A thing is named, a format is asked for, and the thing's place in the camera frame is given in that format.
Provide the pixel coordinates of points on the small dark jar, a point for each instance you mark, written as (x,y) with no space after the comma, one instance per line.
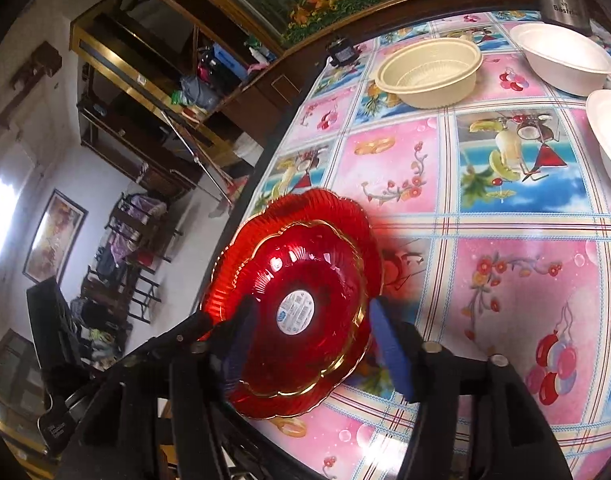
(344,54)

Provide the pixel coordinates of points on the cream plastic bowl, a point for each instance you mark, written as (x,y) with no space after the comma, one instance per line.
(425,77)

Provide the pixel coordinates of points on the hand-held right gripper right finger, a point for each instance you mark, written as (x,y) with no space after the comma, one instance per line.
(393,350)

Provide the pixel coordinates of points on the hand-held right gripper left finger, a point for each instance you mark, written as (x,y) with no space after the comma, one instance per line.
(238,345)

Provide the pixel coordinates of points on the white bowl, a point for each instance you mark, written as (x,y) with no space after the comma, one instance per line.
(560,55)
(610,130)

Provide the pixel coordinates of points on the red gold-rimmed bowl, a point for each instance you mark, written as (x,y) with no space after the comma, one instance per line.
(310,270)

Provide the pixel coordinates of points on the dark wooden cabinet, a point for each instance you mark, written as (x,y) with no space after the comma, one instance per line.
(280,85)

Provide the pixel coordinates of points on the carved wooden wall ornament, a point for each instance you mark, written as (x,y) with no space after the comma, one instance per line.
(35,67)

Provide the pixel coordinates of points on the blue box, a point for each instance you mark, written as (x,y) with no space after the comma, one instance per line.
(225,60)

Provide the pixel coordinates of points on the blue-grey bag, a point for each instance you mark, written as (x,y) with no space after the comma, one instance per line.
(198,92)

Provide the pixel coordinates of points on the gold-trimmed wooden shelf unit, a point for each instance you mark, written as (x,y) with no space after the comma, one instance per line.
(135,125)

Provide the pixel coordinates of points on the white bucket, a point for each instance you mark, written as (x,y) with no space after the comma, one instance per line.
(245,152)

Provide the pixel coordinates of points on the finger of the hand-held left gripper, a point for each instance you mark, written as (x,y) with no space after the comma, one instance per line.
(170,337)

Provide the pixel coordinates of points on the wooden chair with clothes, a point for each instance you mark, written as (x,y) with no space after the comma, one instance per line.
(135,210)

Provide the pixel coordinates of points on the framed wall picture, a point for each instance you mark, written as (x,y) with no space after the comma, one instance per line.
(55,237)

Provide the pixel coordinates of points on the printed pink tablecloth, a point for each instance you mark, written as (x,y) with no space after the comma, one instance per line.
(510,285)

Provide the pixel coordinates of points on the large red scalloped plate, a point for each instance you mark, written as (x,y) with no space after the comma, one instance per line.
(290,207)

